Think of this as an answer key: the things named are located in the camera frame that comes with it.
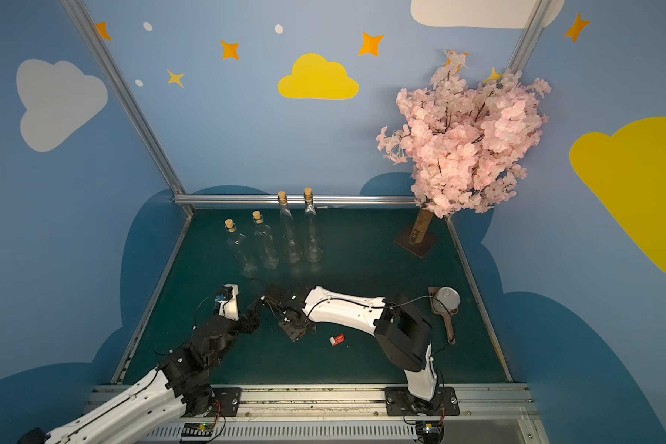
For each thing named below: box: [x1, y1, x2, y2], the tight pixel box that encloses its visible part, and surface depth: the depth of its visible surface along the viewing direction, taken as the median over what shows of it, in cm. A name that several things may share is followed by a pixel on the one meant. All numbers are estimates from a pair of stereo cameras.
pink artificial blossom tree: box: [377, 50, 553, 259], surface depth 72 cm
